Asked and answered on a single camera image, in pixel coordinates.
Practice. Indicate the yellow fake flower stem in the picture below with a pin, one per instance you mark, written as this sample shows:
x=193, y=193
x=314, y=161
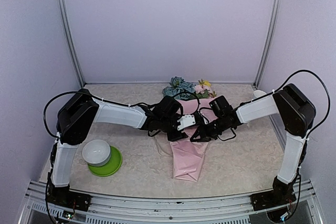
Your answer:
x=206, y=83

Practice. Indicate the blue fake flower bunch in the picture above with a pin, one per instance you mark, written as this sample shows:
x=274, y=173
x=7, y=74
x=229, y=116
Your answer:
x=180, y=89

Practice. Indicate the green plastic plate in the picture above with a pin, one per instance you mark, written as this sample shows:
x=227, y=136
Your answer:
x=112, y=165

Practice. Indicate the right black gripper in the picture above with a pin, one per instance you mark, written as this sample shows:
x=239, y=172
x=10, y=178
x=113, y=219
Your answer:
x=206, y=137

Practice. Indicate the right aluminium frame post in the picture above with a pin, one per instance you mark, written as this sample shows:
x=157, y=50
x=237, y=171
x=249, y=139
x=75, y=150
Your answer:
x=267, y=45

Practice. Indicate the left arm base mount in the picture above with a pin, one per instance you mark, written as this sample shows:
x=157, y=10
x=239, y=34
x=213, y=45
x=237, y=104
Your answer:
x=70, y=199

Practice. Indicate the pink wrapping paper sheet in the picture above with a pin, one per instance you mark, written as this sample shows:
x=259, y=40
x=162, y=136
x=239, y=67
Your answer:
x=188, y=157

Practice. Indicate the left aluminium frame post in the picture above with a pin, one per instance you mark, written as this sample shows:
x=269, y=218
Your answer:
x=70, y=43

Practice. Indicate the beige printed ribbon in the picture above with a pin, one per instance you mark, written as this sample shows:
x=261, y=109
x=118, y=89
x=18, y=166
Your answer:
x=162, y=145

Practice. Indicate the light blue mug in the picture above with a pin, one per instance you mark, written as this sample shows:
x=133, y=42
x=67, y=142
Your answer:
x=258, y=94

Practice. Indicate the white ceramic bowl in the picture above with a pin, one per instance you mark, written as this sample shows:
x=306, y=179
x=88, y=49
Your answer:
x=96, y=153

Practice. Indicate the aluminium frame post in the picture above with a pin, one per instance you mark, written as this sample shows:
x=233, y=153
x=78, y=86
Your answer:
x=70, y=43
x=267, y=45

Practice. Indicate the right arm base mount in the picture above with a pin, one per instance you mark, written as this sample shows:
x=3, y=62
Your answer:
x=270, y=199

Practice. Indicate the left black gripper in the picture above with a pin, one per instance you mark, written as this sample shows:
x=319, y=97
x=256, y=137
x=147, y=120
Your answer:
x=172, y=137

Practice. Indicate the pale pink fake flower stem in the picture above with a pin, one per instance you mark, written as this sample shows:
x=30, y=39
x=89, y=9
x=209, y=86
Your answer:
x=204, y=92

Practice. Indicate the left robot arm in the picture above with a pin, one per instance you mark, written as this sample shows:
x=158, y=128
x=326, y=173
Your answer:
x=83, y=109

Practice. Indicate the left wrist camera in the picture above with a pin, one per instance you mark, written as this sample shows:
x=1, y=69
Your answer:
x=186, y=121

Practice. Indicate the front aluminium rail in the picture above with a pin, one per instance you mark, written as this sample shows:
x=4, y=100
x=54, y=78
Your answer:
x=117, y=209

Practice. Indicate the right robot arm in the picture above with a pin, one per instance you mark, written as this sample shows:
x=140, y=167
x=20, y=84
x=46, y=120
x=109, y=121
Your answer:
x=295, y=109

